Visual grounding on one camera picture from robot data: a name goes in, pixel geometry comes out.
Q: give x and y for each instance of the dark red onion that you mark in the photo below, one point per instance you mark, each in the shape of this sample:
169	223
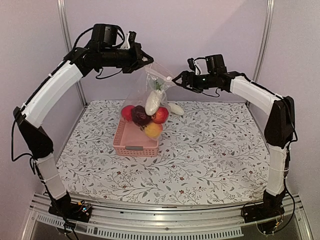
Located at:
139	116

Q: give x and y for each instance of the pink plastic basket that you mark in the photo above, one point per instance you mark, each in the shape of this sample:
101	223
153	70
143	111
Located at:
130	141

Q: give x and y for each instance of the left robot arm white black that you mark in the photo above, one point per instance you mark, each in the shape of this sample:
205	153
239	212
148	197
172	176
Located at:
78	63

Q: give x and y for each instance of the white radish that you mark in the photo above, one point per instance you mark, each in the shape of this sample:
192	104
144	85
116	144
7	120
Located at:
176	109
156	94

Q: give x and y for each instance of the yellow lemon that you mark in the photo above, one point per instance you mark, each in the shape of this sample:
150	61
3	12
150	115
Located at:
153	130

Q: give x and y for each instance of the orange tangerine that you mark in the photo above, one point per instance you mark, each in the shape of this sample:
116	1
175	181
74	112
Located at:
161	115

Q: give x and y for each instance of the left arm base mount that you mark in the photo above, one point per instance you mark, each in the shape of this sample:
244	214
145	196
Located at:
65	208

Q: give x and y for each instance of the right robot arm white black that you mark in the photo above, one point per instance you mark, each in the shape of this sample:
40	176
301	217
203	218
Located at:
279	131

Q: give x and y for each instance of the aluminium front rail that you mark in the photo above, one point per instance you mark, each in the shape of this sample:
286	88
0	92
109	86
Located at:
121	220

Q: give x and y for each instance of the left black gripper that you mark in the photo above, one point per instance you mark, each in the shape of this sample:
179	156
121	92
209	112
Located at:
137	52

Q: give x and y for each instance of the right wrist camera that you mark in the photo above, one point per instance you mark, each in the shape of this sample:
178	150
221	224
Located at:
215	64

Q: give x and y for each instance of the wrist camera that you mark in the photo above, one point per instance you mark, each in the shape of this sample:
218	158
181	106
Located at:
109	36
215	64

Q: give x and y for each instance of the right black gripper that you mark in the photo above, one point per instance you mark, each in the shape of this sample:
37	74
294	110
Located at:
187	75

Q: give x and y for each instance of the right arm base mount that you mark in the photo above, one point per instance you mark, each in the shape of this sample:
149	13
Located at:
270	207

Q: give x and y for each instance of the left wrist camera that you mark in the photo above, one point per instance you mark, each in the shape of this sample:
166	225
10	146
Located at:
109	36

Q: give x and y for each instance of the right aluminium post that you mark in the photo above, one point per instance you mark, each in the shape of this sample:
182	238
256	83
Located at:
265	39

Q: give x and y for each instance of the clear zip top bag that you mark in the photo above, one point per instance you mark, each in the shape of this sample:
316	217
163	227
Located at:
138	95

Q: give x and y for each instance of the floral table mat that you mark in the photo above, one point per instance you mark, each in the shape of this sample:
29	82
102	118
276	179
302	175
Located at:
213	154

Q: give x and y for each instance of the red apple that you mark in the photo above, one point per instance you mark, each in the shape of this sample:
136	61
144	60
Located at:
126	113

